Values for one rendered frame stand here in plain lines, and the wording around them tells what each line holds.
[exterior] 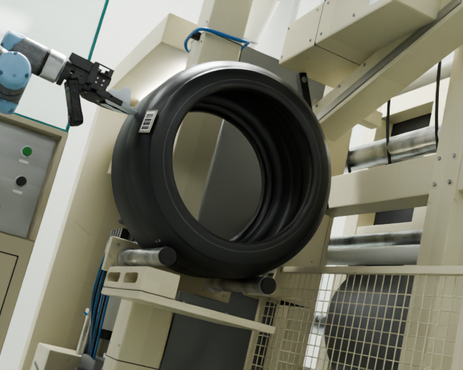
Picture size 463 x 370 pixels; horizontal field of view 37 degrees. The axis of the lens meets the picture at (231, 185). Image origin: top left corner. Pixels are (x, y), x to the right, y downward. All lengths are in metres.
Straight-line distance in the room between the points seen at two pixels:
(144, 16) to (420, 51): 2.96
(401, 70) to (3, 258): 1.31
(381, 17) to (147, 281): 0.90
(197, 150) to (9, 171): 0.62
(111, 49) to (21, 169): 2.30
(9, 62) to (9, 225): 0.84
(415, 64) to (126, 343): 1.11
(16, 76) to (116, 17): 3.07
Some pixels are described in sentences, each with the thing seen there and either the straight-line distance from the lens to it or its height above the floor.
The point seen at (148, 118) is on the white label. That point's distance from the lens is 1.69.
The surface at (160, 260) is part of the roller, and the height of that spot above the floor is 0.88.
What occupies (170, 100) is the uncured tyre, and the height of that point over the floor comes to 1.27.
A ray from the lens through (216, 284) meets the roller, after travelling 2.00.
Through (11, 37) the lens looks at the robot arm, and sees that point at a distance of 1.73.
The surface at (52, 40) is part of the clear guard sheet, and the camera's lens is 2.40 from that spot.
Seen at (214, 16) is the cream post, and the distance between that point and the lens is 2.23.
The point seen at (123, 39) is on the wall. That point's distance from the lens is 4.55.
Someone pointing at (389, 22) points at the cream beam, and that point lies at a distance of 1.89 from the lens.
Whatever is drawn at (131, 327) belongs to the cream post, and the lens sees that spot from 2.01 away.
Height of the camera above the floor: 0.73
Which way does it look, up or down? 13 degrees up
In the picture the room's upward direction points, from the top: 14 degrees clockwise
